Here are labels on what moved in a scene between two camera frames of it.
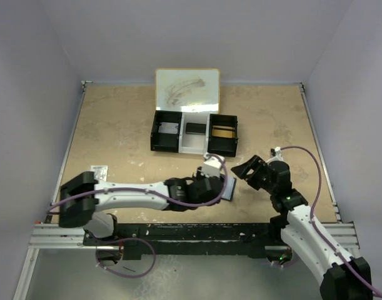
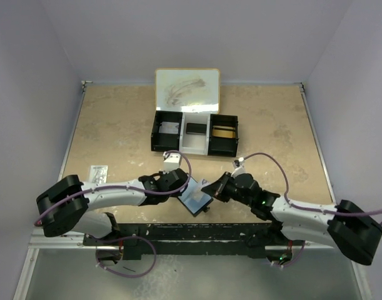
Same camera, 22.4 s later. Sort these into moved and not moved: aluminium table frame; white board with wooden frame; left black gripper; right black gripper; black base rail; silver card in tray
Moved: right black gripper; left black gripper
Not moved: white board with wooden frame; aluminium table frame; black base rail; silver card in tray
